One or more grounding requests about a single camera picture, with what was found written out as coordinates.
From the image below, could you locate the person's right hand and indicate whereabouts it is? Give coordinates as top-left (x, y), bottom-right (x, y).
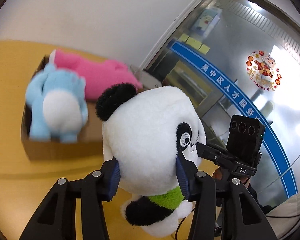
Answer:
top-left (212, 167), bottom-right (225, 180)

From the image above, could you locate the cardboard box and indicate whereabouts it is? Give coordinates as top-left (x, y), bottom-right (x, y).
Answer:
top-left (20, 54), bottom-right (163, 162)

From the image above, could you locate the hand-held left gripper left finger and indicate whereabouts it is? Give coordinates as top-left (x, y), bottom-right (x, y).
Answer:
top-left (22, 158), bottom-right (121, 240)

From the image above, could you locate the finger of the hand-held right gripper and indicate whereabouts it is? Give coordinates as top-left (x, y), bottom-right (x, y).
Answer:
top-left (195, 142), bottom-right (228, 161)

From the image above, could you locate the light blue plush toy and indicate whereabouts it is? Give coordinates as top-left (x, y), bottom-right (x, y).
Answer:
top-left (25, 63), bottom-right (89, 144)

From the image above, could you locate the white panda plush toy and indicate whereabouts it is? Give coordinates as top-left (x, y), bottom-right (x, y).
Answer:
top-left (95, 83), bottom-right (207, 238)

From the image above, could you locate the cartoon door poster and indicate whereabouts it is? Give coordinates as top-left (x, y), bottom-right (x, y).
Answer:
top-left (191, 7), bottom-right (222, 37)

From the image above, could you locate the thin black cable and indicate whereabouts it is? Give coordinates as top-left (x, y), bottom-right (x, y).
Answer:
top-left (174, 215), bottom-right (191, 240)

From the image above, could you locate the pink plush toy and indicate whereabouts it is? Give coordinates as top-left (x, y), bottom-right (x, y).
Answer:
top-left (50, 50), bottom-right (144, 102)

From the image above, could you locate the blue door banner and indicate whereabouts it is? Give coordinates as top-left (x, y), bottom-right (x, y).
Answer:
top-left (168, 40), bottom-right (298, 201)

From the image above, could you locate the wooden desk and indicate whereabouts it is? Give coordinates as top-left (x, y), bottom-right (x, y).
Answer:
top-left (0, 39), bottom-right (217, 240)

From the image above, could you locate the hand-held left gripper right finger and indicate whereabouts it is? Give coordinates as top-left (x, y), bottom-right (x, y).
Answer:
top-left (176, 151), bottom-right (275, 240)

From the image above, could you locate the glass door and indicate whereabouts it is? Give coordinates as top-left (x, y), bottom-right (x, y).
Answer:
top-left (139, 0), bottom-right (300, 215)

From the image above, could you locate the red festive door sticker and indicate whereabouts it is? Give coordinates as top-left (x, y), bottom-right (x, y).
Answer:
top-left (245, 50), bottom-right (283, 92)

